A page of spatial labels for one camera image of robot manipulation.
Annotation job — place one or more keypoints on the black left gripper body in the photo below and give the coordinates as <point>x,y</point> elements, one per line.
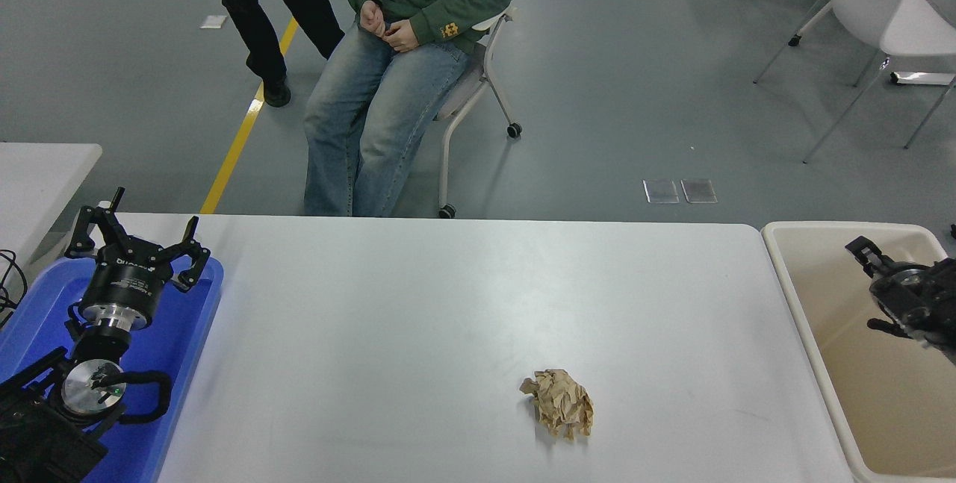
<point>127,285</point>

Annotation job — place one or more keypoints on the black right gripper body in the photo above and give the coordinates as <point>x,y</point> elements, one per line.
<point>887,296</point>

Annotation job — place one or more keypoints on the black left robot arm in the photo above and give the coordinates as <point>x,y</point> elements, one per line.
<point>45,438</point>

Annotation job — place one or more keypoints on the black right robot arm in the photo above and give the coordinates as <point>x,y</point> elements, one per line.
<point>933,296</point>

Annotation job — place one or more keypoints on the person's right hand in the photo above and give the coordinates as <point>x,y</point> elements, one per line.
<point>372,18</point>

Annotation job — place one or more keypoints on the person's left hand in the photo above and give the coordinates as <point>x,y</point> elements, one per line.
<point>403,36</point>

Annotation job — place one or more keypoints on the white side table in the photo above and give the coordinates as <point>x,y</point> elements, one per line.
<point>37,184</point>

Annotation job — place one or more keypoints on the blue plastic tray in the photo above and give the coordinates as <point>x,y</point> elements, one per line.
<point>187,334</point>

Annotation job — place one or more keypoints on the large pale plastic bin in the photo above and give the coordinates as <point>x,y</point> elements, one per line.
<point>844,363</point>

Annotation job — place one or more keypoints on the clear floor plate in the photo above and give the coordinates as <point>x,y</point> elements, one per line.
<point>661,191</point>
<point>698,190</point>

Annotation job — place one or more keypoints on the white table foot bar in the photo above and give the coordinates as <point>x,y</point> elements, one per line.
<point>922,79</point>

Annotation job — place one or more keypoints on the person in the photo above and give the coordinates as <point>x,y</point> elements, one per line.
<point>254,13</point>
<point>373,110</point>

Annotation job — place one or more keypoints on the white floor label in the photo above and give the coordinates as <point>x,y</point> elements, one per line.
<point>213,22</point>

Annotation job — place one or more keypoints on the grey chair with casters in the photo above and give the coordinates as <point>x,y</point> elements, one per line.
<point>463,91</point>

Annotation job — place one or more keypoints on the crumpled tan paper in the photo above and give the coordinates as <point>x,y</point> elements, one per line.
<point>560,404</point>

